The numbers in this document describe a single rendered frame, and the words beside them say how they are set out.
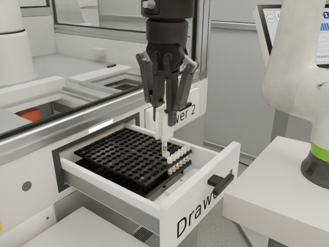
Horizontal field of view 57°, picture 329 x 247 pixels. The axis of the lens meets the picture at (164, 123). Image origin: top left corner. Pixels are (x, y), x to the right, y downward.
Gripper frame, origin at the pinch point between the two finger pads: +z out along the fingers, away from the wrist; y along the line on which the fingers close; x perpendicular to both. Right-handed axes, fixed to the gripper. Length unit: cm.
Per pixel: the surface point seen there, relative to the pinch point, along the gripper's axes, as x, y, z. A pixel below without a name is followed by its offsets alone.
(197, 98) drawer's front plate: 46, -18, 12
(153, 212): -11.5, 6.2, 11.9
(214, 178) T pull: 0.9, 11.8, 8.9
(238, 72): 169, -51, 34
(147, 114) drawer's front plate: 18.7, -19.2, 9.7
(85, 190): -11.4, -12.7, 15.9
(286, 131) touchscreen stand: 95, 6, 37
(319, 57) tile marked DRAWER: 92, 13, 0
